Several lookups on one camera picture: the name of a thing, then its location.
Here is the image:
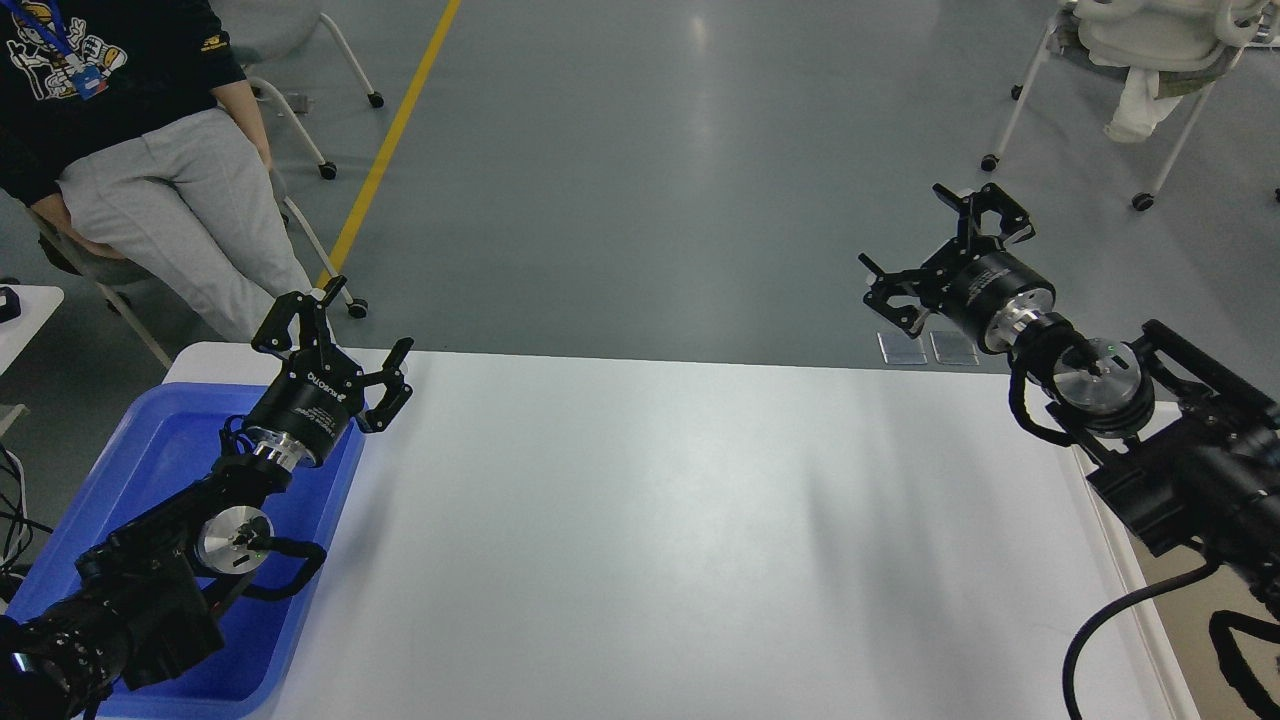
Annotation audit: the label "metal floor plate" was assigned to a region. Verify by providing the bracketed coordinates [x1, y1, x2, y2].
[929, 331, 980, 366]
[877, 332, 929, 366]

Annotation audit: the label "white side table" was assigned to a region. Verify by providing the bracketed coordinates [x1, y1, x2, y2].
[1, 284, 65, 374]

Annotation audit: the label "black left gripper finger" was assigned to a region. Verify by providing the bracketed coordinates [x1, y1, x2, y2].
[251, 275, 348, 365]
[358, 337, 413, 434]

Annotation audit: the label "white chair under person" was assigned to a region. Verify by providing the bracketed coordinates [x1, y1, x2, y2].
[29, 0, 385, 369]

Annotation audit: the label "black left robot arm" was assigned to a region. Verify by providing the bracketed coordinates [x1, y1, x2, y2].
[3, 275, 413, 719]

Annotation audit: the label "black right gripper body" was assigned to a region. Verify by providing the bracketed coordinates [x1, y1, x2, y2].
[925, 250, 1056, 354]

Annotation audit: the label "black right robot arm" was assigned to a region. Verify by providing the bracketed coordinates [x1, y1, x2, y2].
[859, 183, 1279, 719]

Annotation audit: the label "white cloth on chair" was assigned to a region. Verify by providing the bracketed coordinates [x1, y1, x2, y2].
[1103, 67, 1181, 143]

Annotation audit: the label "left metal floor plate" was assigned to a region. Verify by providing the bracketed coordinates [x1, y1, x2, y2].
[877, 332, 929, 366]

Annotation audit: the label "seated person black shirt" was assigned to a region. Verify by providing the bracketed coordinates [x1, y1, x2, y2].
[1, 1, 311, 343]

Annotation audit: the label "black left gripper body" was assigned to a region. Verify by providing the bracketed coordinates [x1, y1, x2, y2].
[243, 347, 364, 468]

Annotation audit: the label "white office chair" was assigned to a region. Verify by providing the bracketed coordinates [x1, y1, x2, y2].
[980, 1, 1277, 211]

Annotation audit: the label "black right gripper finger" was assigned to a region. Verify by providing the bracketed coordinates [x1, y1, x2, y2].
[858, 252, 948, 338]
[931, 183, 1036, 263]

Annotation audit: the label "right metal floor plate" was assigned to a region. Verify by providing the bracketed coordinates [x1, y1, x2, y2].
[929, 331, 980, 366]

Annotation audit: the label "white plastic bin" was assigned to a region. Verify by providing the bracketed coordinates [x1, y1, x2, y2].
[1060, 398, 1280, 720]

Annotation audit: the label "black cables at left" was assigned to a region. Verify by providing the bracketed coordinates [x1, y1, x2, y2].
[0, 439, 52, 601]

